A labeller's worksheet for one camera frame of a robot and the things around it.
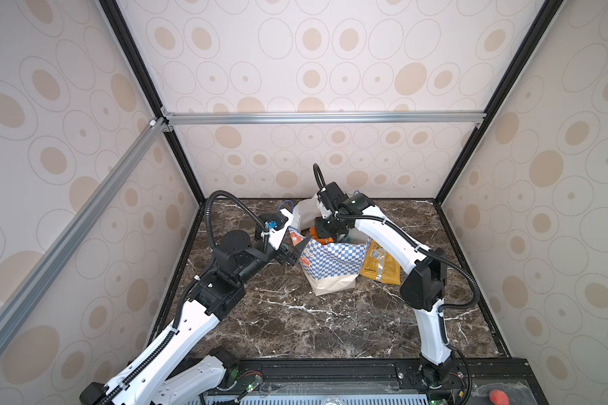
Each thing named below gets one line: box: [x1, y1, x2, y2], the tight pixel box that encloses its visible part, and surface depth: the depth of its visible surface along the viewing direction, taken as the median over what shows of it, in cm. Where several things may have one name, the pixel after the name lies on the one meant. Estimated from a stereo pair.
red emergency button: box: [488, 389, 511, 405], surface depth 70 cm
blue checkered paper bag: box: [287, 193, 370, 297], surface depth 81 cm
